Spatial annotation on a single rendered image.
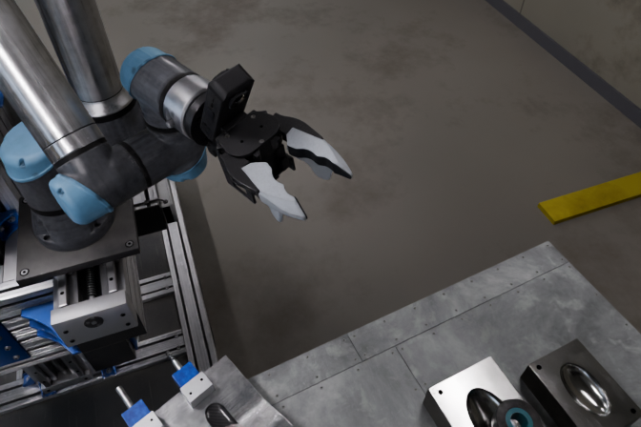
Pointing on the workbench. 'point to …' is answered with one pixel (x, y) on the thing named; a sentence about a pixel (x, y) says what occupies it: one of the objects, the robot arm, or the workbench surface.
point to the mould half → (220, 377)
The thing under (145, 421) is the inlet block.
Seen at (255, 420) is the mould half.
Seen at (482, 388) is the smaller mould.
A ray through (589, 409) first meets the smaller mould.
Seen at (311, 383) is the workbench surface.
